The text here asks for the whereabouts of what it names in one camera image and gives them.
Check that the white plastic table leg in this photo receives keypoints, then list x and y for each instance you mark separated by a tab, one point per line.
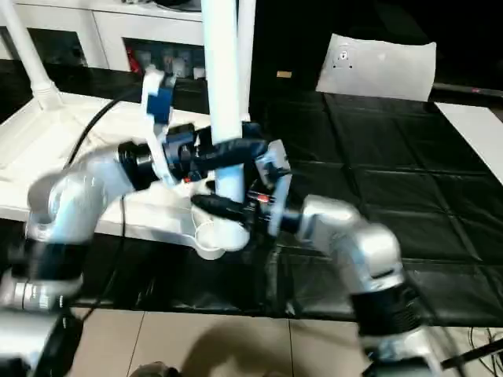
31	59
222	78
247	59

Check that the white plastic table top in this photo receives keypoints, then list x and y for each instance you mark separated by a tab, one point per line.
39	137

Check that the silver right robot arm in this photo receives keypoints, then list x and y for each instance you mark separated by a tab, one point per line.
365	243

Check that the red bottle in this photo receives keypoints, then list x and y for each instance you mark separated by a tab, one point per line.
133	61

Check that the white curved plastic panel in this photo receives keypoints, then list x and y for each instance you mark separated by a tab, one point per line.
377	66

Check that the black padded mat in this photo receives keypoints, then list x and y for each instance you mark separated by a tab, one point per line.
393	157

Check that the white glass-door cabinet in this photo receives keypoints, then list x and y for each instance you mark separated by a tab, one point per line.
98	31

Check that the dark left robot foot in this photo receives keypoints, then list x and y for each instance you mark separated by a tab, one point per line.
155	370

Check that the white flat board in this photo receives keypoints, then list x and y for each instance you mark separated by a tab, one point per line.
475	133

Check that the black metal rod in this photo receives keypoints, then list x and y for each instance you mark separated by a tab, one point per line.
471	353

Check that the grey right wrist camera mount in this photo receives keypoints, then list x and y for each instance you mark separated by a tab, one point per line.
275	157

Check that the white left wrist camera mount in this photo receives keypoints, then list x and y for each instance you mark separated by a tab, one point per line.
151	98

